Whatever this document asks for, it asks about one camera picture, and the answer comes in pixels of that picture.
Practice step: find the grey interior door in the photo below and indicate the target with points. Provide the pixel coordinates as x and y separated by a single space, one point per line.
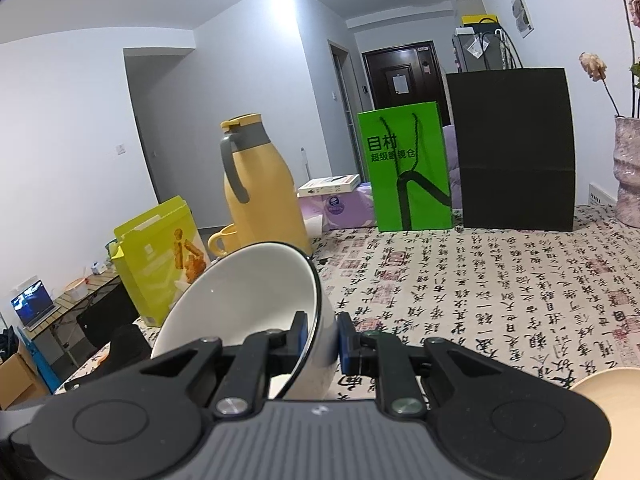
345 110

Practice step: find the purple tissue pack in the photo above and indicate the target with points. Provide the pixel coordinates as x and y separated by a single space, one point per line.
345 210

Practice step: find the yellow-green snack box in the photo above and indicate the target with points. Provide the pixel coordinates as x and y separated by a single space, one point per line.
150 270

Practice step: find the yellow thermos jug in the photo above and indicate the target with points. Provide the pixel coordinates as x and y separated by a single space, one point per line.
265 200

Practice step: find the large cream plate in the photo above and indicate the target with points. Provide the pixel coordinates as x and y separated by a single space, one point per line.
615 400

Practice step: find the green paper bag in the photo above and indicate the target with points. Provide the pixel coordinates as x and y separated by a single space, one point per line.
435 200

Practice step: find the small white bowl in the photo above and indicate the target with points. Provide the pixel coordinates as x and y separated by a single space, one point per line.
75 286

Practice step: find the grey refrigerator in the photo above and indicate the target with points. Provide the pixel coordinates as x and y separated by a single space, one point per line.
495 50

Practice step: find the yellow box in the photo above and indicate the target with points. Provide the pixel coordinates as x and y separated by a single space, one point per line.
480 19

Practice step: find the white bowl black rim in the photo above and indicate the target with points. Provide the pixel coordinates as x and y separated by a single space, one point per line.
240 300

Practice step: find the flat white box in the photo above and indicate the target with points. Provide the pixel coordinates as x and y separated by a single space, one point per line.
330 185

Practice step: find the wooden side table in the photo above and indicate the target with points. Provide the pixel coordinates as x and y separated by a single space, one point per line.
75 300

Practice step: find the calligraphy print tablecloth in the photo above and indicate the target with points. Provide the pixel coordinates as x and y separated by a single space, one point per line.
500 285

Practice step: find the white electrical panel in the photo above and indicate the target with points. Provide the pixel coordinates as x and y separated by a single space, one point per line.
522 15

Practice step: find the dried flowers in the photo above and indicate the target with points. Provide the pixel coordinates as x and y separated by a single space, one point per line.
594 65

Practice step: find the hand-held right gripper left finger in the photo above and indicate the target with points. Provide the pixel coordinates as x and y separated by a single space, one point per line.
301 340

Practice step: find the dark entrance door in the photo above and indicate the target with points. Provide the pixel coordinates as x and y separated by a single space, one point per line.
380 85

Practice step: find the black paper bag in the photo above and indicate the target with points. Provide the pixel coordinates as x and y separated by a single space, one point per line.
515 150

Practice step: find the white appliance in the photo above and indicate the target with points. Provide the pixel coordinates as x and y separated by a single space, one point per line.
597 194

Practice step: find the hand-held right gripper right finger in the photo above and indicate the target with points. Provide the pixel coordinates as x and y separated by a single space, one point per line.
344 345

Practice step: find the yellow mug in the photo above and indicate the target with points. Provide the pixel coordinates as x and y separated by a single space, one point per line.
225 245

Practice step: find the open laptop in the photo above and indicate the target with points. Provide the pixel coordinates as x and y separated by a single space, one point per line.
32 305

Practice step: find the blue crate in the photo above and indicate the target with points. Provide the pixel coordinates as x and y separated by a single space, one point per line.
42 365

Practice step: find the black folding chair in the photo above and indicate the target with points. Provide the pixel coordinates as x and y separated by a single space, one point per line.
105 315

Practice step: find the cardboard box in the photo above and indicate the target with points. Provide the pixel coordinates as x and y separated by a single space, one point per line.
20 380

